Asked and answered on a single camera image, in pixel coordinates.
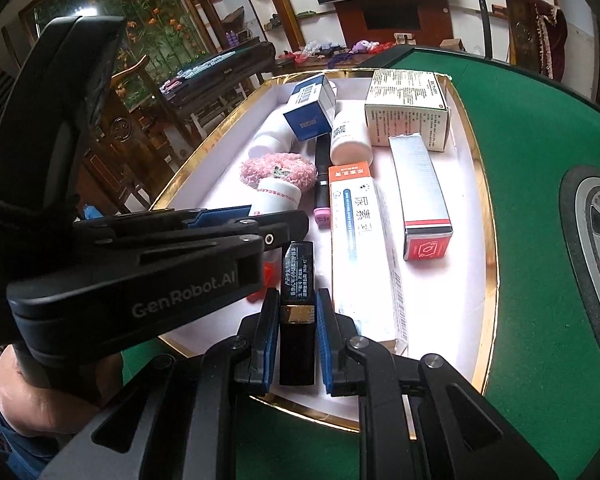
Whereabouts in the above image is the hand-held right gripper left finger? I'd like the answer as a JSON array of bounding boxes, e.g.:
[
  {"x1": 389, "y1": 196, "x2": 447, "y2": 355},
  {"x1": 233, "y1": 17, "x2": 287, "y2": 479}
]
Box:
[{"x1": 45, "y1": 287, "x2": 282, "y2": 480}]

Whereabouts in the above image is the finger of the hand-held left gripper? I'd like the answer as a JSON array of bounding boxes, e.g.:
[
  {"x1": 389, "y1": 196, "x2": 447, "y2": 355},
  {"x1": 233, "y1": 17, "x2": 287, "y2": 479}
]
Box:
[
  {"x1": 75, "y1": 204, "x2": 255, "y2": 237},
  {"x1": 97, "y1": 210, "x2": 310, "y2": 258}
]

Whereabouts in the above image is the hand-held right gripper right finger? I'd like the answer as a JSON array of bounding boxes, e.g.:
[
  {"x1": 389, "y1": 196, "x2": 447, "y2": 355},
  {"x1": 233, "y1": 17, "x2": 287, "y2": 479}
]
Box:
[{"x1": 315, "y1": 287, "x2": 561, "y2": 480}]

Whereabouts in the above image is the black lipstick with gold band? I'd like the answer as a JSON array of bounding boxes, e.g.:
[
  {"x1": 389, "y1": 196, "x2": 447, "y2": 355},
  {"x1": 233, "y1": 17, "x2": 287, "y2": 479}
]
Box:
[{"x1": 278, "y1": 241, "x2": 317, "y2": 387}]

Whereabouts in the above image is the white bottle with red print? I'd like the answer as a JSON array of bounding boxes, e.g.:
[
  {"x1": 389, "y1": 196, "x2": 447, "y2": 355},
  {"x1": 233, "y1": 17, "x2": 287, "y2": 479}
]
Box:
[{"x1": 249, "y1": 177, "x2": 302, "y2": 217}]

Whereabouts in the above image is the white bottle with orange cap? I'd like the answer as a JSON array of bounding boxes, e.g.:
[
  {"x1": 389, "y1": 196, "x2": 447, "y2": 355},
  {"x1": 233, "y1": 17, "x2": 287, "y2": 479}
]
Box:
[{"x1": 246, "y1": 261, "x2": 281, "y2": 305}]

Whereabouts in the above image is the pink fluffy toy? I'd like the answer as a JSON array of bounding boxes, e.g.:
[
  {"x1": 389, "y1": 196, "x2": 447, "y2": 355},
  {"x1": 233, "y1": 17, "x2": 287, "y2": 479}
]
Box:
[{"x1": 240, "y1": 152, "x2": 317, "y2": 193}]

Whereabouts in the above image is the black marker with pink ends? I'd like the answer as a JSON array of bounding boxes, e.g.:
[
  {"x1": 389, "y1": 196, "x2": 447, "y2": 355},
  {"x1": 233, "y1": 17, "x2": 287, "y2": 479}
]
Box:
[{"x1": 312, "y1": 135, "x2": 332, "y2": 228}]

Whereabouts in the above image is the long white ointment box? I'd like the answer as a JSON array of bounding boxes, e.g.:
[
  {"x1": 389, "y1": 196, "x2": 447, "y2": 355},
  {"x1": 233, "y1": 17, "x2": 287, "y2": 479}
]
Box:
[{"x1": 328, "y1": 161, "x2": 410, "y2": 356}]

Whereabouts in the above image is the plain white bottle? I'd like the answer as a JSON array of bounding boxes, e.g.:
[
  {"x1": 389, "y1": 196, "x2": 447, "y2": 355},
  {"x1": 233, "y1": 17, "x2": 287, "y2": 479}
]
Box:
[{"x1": 249, "y1": 110, "x2": 293, "y2": 158}]

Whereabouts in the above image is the gold-edged white cardboard box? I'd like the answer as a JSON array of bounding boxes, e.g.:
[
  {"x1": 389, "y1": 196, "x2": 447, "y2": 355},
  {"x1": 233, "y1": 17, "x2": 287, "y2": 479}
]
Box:
[{"x1": 150, "y1": 69, "x2": 501, "y2": 431}]

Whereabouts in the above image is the white bottle with green label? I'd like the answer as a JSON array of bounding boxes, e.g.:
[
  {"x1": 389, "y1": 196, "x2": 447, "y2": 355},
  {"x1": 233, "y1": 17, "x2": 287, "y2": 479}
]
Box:
[{"x1": 330, "y1": 102, "x2": 372, "y2": 163}]

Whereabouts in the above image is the blue and white box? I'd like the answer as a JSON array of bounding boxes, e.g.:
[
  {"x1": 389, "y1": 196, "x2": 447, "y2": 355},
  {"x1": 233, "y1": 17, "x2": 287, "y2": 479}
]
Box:
[{"x1": 283, "y1": 74, "x2": 337, "y2": 142}]

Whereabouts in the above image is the grey and red box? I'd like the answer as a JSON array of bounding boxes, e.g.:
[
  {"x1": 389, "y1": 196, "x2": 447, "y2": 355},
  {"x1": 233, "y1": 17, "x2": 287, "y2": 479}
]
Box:
[{"x1": 388, "y1": 133, "x2": 454, "y2": 262}]

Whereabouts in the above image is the large medicine carton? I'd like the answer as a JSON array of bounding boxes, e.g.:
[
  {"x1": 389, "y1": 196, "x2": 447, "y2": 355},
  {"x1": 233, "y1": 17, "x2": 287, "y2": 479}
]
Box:
[{"x1": 364, "y1": 69, "x2": 452, "y2": 152}]

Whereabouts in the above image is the person's left forearm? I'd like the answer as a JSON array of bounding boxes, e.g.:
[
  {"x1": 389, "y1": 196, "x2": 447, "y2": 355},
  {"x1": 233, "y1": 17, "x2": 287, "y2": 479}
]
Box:
[{"x1": 0, "y1": 347, "x2": 106, "y2": 441}]

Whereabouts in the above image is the brown wooden chair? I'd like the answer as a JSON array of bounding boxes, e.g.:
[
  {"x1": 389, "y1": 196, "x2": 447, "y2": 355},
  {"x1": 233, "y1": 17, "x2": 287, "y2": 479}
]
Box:
[{"x1": 80, "y1": 55, "x2": 191, "y2": 211}]

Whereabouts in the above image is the folding mahjong table with tiles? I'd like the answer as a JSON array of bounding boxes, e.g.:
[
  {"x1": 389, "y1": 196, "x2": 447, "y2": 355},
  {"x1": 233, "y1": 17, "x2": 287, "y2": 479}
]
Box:
[{"x1": 159, "y1": 40, "x2": 277, "y2": 133}]

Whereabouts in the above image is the flower-patterned glass panel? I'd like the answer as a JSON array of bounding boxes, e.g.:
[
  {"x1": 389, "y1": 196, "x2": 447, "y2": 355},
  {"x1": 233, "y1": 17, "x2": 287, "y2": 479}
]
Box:
[{"x1": 22, "y1": 0, "x2": 216, "y2": 106}]

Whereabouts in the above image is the round table control panel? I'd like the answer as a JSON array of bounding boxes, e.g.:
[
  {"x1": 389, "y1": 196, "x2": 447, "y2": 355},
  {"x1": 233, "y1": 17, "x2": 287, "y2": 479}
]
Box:
[{"x1": 560, "y1": 165, "x2": 600, "y2": 361}]

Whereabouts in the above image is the dark wooden chair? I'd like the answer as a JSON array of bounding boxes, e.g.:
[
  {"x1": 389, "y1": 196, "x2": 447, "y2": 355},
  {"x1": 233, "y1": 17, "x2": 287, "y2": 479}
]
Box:
[{"x1": 464, "y1": 0, "x2": 568, "y2": 81}]

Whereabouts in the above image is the maroon fringed cloth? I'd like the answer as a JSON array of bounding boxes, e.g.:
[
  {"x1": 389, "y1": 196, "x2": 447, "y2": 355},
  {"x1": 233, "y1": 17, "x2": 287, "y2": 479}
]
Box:
[{"x1": 530, "y1": 0, "x2": 570, "y2": 81}]

